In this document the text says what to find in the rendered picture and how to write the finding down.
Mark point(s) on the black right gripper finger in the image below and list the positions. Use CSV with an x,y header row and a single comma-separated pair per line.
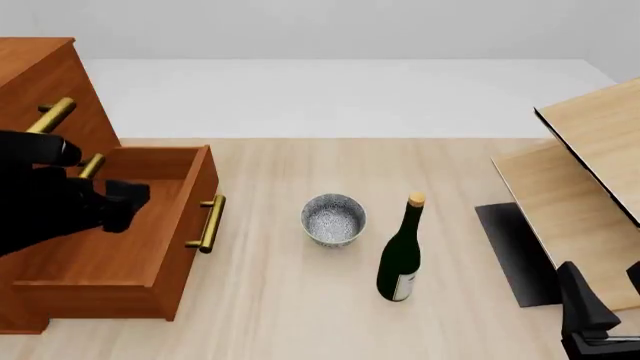
x,y
582,300
635,277

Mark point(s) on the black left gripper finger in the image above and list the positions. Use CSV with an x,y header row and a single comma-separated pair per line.
x,y
118,221
129,192

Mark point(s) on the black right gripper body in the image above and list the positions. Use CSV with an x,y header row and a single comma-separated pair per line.
x,y
600,345

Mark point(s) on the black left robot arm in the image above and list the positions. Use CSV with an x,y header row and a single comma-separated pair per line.
x,y
30,210

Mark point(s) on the open wooden drawer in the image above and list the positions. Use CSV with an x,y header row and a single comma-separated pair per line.
x,y
120,258

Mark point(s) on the wooden cabinet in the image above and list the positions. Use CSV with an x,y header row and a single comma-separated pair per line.
x,y
55,75

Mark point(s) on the dark green wine bottle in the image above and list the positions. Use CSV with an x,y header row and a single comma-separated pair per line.
x,y
400,258

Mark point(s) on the pale wooden rack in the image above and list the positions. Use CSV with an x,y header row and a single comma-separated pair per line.
x,y
575,195

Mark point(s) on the blue patterned bowl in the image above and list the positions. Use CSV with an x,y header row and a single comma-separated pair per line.
x,y
333,221

